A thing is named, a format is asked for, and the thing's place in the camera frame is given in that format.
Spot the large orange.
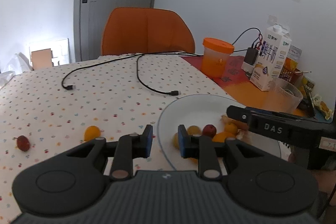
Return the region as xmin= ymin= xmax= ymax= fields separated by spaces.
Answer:
xmin=212 ymin=131 xmax=236 ymax=143
xmin=224 ymin=123 xmax=239 ymax=135

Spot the brownish green small fruit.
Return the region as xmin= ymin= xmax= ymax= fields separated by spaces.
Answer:
xmin=173 ymin=133 xmax=179 ymax=149

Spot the small orange kumquat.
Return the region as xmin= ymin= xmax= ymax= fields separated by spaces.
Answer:
xmin=84 ymin=126 xmax=101 ymax=141

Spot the dark red small fruit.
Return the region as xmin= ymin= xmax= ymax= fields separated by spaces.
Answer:
xmin=14 ymin=135 xmax=30 ymax=152

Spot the person's right hand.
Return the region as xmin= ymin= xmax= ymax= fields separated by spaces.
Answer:
xmin=287 ymin=144 xmax=336 ymax=180

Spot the white plate with blue rim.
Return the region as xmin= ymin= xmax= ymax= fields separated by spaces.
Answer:
xmin=156 ymin=93 xmax=291 ymax=172

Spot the clear ribbed glass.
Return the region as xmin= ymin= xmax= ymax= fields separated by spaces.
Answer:
xmin=263 ymin=78 xmax=303 ymax=114

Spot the orange basket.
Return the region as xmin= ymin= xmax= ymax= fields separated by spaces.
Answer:
xmin=279 ymin=57 xmax=302 ymax=84

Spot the red orange placemat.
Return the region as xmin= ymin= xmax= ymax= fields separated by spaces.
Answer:
xmin=182 ymin=55 xmax=316 ymax=117

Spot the white milk carton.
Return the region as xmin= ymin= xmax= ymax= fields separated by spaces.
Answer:
xmin=250 ymin=24 xmax=291 ymax=91

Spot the orange lidded plastic cup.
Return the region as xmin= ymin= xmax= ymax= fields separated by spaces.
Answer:
xmin=201 ymin=38 xmax=235 ymax=78

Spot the black power adapter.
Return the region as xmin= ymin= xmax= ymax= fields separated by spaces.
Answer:
xmin=244 ymin=47 xmax=259 ymax=65

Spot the orange chair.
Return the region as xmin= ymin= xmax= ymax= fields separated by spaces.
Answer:
xmin=101 ymin=7 xmax=195 ymax=56

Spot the cardboard piece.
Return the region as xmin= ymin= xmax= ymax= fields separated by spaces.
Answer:
xmin=31 ymin=48 xmax=53 ymax=71

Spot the white plastic bag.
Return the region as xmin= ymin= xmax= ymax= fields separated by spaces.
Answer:
xmin=1 ymin=53 xmax=32 ymax=87

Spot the black usb cable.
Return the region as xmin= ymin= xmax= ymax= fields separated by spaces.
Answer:
xmin=61 ymin=52 xmax=203 ymax=91
xmin=135 ymin=52 xmax=190 ymax=97

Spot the white picture frame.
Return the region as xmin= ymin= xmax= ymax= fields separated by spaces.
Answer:
xmin=29 ymin=38 xmax=70 ymax=67

